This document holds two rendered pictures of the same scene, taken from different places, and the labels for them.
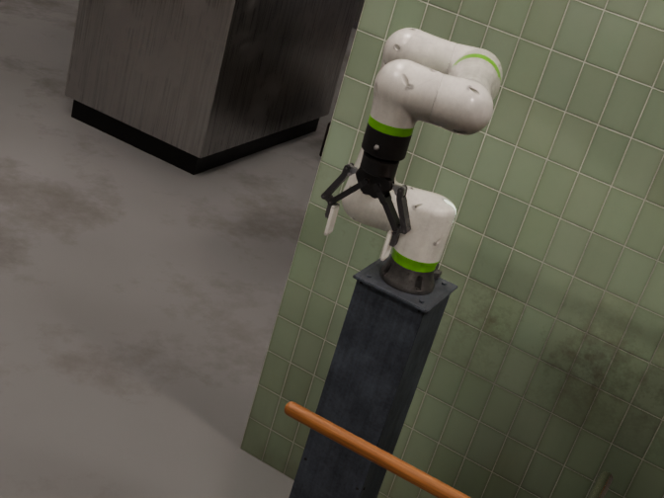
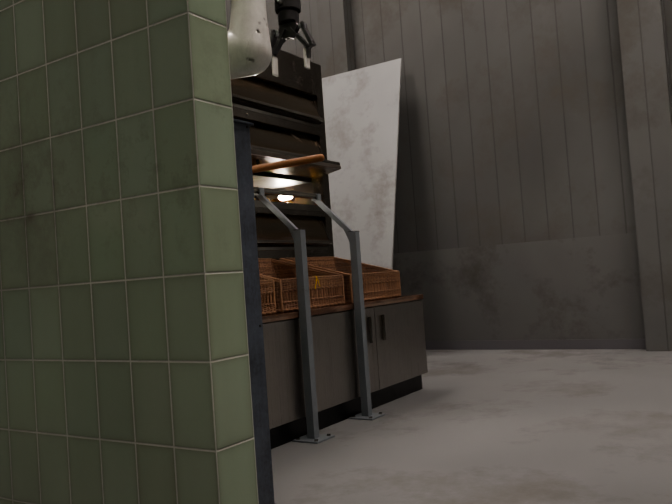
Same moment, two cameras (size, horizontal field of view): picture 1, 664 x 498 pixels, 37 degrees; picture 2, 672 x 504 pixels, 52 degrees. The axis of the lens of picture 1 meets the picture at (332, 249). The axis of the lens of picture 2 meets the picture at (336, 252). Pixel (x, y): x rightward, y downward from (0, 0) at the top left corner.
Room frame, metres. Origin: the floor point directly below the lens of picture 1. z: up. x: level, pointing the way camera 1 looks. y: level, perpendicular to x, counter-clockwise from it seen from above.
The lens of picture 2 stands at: (4.30, 0.52, 0.73)
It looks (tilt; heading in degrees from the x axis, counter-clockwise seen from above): 2 degrees up; 191
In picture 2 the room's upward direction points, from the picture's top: 4 degrees counter-clockwise
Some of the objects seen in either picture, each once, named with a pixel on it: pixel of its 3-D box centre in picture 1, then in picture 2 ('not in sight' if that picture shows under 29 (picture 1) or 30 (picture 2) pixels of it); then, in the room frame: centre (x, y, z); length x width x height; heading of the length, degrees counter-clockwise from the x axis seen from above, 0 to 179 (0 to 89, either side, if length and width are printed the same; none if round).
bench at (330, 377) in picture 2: not in sight; (269, 370); (1.03, -0.47, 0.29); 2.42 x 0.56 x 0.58; 158
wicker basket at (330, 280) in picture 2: not in sight; (275, 282); (0.92, -0.45, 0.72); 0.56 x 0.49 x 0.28; 159
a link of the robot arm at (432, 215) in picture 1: (419, 227); not in sight; (2.40, -0.20, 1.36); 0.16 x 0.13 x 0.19; 85
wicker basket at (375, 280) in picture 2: not in sight; (341, 277); (0.34, -0.21, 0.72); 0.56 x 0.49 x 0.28; 157
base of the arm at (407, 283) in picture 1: (418, 265); not in sight; (2.45, -0.23, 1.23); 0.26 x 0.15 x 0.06; 158
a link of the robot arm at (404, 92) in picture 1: (403, 96); not in sight; (1.92, -0.05, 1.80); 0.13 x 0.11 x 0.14; 85
